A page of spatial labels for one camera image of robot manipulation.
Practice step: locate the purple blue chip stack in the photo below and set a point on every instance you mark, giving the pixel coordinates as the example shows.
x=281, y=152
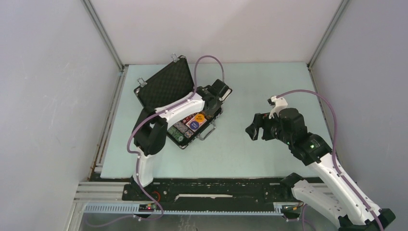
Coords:
x=183, y=129

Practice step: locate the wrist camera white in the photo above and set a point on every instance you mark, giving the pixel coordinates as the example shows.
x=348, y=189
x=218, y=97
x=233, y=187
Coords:
x=277, y=104
x=226, y=95

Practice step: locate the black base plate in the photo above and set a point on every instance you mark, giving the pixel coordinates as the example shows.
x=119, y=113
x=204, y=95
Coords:
x=260, y=194

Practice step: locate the red playing card deck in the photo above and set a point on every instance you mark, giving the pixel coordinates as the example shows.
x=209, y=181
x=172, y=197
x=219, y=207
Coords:
x=187, y=124

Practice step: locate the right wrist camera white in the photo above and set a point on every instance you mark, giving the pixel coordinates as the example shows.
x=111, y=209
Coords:
x=277, y=104

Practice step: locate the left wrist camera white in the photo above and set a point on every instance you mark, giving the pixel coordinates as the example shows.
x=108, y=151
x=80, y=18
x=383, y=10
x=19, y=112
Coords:
x=226, y=95

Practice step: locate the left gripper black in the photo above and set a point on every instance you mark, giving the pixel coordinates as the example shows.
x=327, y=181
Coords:
x=210, y=112

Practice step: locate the white cable duct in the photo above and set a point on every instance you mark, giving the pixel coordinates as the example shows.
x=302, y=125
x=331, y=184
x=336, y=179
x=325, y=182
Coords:
x=111, y=208

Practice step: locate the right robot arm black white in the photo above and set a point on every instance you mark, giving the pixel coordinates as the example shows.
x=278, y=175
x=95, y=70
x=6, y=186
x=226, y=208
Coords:
x=351, y=209

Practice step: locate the blue small blind button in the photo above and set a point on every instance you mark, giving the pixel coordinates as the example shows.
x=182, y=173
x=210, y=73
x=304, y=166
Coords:
x=194, y=125

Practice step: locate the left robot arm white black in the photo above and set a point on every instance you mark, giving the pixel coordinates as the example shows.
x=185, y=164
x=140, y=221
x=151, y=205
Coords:
x=182, y=121

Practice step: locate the orange big blind button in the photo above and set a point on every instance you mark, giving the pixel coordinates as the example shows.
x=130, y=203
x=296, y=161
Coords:
x=200, y=118

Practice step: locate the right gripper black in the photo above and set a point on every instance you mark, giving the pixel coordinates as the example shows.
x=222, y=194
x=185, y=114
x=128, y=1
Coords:
x=260, y=120

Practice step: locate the black aluminium poker case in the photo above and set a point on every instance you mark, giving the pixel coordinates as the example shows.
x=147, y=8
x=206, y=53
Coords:
x=171, y=83

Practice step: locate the aluminium frame rail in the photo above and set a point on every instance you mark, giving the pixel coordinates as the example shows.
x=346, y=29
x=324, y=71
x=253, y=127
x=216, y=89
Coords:
x=99, y=191

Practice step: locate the green chip stack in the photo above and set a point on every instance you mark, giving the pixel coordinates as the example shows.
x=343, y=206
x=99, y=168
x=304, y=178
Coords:
x=175, y=135

